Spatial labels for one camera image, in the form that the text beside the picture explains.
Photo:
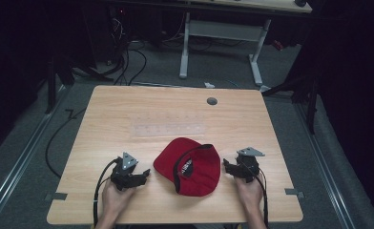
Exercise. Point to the small dark object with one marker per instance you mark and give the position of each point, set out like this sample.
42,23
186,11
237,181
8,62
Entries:
300,3

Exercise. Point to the red baseball cap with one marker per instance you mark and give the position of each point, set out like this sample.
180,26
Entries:
199,171

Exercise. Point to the small red object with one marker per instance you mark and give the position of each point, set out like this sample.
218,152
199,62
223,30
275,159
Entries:
278,45

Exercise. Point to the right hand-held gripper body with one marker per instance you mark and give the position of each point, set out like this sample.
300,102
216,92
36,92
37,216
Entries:
248,165

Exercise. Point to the white-framed wooden desk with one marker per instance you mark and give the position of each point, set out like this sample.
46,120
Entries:
223,30

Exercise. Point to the white scrap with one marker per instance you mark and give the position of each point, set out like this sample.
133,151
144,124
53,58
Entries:
209,85

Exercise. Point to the metal floor rail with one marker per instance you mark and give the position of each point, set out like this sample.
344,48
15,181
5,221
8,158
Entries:
325,165
19,159

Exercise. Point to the round dark table grommet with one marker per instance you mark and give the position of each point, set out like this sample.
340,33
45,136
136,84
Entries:
211,101

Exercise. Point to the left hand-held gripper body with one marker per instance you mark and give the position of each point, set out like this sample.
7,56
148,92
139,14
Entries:
124,173

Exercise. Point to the person's left hand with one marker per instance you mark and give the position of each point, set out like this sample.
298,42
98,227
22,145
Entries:
116,198

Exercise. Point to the black metal stand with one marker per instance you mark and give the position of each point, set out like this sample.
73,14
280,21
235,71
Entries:
310,101
52,82

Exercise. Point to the person's right hand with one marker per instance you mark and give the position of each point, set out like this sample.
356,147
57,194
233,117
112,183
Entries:
250,194

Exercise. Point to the grey tape piece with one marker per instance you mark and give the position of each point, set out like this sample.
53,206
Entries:
56,196
294,192

